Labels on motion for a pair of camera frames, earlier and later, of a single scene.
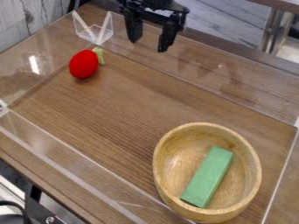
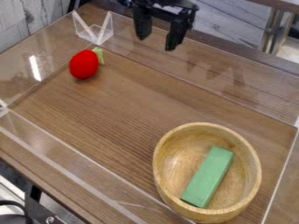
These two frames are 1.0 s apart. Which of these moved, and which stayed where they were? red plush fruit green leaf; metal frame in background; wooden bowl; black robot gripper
Moved: black robot gripper
Stayed: wooden bowl; red plush fruit green leaf; metal frame in background
